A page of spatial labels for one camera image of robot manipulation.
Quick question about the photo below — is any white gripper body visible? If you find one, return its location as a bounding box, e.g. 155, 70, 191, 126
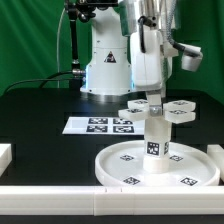
130, 29, 172, 91

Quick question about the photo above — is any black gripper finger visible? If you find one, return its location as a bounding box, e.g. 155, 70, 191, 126
146, 91, 163, 117

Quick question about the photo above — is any white cross-shaped table base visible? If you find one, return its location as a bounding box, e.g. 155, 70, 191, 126
118, 99, 196, 124

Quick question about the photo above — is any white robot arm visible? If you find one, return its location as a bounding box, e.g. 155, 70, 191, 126
81, 0, 178, 116

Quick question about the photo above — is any white round table top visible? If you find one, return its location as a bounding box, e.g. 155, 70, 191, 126
95, 140, 220, 187

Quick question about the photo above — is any white right fence block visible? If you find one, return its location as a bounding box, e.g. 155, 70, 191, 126
207, 145, 224, 182

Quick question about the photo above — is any white fence block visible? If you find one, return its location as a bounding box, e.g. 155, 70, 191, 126
0, 144, 12, 176
207, 145, 224, 182

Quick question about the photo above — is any white sheet with markers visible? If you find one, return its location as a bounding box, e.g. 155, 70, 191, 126
63, 117, 144, 135

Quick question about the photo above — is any white left fence block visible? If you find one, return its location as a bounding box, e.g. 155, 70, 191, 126
0, 144, 12, 176

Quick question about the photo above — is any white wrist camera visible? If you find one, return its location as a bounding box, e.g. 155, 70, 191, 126
163, 42, 203, 72

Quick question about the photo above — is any black camera stand pole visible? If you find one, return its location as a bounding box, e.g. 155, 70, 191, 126
64, 0, 118, 89

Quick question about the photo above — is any black cable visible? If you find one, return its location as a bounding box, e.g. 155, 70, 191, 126
2, 69, 86, 98

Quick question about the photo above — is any grey cable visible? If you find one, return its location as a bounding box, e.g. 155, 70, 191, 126
56, 8, 67, 89

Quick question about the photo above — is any white front fence rail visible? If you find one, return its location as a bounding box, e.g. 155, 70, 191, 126
0, 186, 224, 216

